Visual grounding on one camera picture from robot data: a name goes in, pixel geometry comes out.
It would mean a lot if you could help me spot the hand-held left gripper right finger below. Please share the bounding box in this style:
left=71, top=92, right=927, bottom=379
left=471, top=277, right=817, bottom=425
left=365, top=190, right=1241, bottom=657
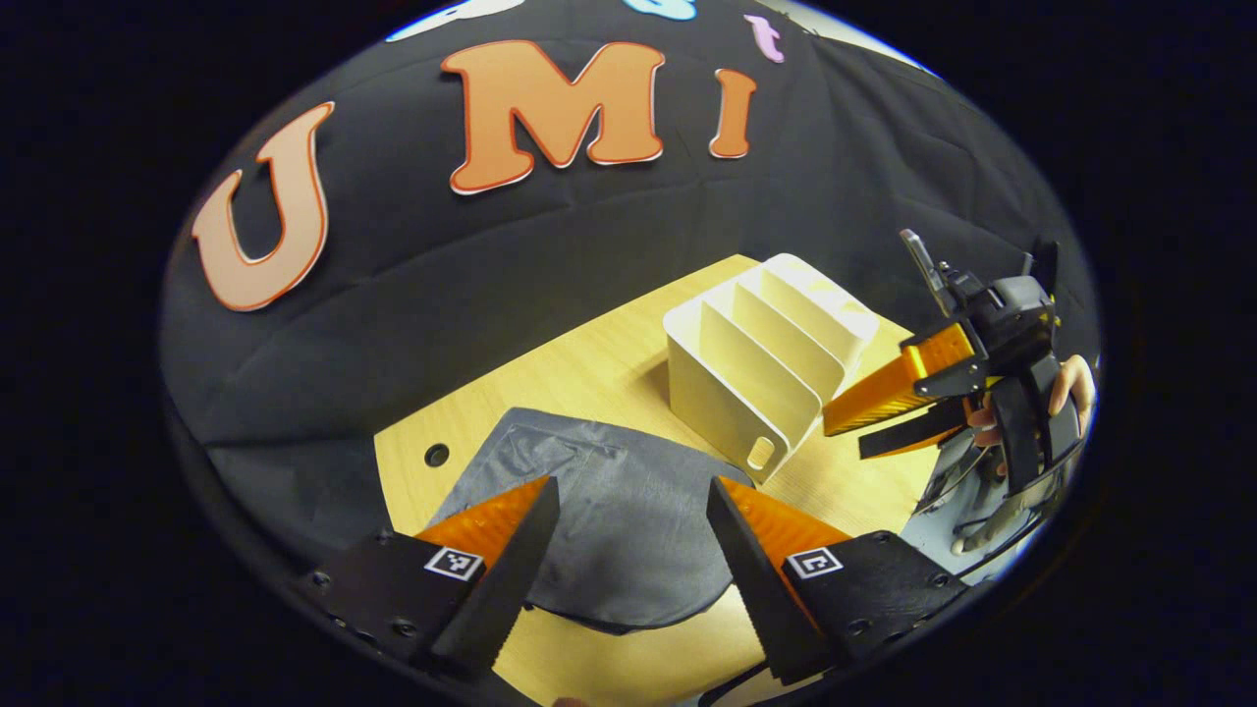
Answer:
left=706, top=476, right=969, bottom=687

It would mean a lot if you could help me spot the grey schoolbag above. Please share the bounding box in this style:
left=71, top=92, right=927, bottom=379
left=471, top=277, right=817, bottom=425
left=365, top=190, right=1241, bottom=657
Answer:
left=428, top=407, right=756, bottom=635

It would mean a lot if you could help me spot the white bookshelf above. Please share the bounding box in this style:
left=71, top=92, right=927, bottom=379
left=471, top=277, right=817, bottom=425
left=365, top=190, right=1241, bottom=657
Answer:
left=663, top=252, right=881, bottom=485

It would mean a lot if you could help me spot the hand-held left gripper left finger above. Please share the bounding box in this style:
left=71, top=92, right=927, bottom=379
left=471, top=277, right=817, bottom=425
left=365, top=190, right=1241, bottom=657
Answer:
left=294, top=476, right=562, bottom=679

